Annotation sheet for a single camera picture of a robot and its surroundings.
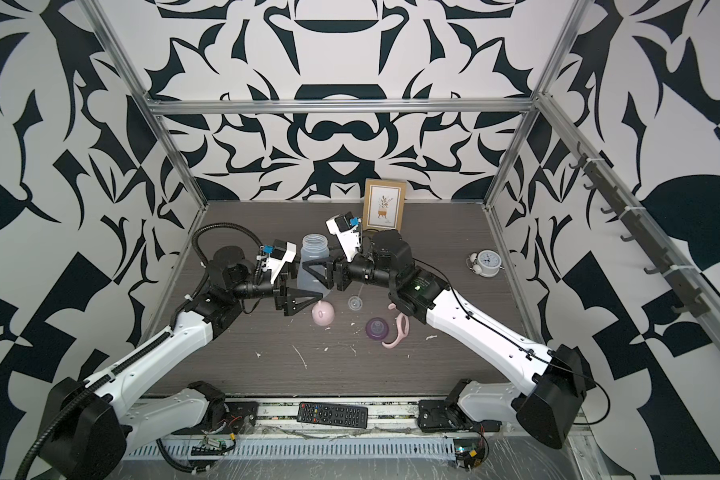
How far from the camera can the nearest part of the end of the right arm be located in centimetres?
58

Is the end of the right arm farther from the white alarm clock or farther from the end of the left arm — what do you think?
the white alarm clock

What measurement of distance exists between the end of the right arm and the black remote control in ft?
1.21

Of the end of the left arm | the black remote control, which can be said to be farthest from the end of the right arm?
the black remote control

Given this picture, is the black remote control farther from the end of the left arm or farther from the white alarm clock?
the white alarm clock

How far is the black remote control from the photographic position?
0.74 m

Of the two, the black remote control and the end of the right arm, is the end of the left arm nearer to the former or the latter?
the end of the right arm
